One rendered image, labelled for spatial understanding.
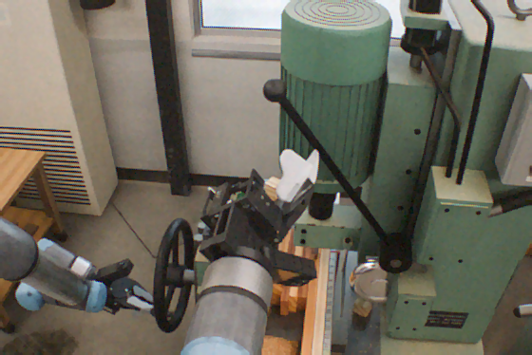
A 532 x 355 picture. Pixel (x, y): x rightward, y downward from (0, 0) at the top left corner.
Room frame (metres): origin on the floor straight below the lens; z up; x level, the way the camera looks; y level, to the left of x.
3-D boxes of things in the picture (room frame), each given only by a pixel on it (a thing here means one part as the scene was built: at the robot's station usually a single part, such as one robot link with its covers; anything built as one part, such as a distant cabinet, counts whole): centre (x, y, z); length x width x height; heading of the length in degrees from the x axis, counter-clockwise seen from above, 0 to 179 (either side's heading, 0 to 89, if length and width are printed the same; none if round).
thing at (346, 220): (0.75, -0.13, 1.03); 0.14 x 0.07 x 0.09; 82
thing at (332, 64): (0.76, -0.11, 1.35); 0.18 x 0.18 x 0.31
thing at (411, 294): (0.58, -0.27, 1.02); 0.09 x 0.07 x 0.12; 172
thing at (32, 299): (0.74, 0.55, 0.83); 0.11 x 0.11 x 0.08; 81
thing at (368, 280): (0.62, -0.22, 1.02); 0.12 x 0.03 x 0.12; 82
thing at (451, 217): (0.58, -0.30, 1.23); 0.09 x 0.08 x 0.15; 82
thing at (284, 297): (0.73, -0.05, 0.93); 0.21 x 0.02 x 0.05; 172
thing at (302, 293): (0.76, -0.09, 0.92); 0.25 x 0.02 x 0.05; 172
